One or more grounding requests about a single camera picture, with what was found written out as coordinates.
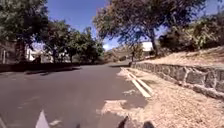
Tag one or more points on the dry bushy hillside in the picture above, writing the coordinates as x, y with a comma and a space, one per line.
116, 53

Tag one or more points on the grey asphalt road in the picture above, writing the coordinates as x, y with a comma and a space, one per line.
73, 90

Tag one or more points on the large spreading tree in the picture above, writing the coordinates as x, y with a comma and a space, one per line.
146, 16

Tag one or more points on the robot's own part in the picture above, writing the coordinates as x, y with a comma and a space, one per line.
42, 121
123, 124

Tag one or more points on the white building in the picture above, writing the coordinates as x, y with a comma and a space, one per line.
31, 55

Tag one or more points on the dry leaf-strewn verge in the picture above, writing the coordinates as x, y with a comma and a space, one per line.
180, 110

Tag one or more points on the dry grass slope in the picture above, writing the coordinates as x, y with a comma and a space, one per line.
196, 56

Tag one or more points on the row of trees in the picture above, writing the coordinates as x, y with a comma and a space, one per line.
20, 23

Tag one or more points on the low dark wall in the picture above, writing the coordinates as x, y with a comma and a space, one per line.
33, 66

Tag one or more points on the grey stone wall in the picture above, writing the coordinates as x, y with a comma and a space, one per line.
196, 78

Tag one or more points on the bushes above stone wall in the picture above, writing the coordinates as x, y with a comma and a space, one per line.
200, 33

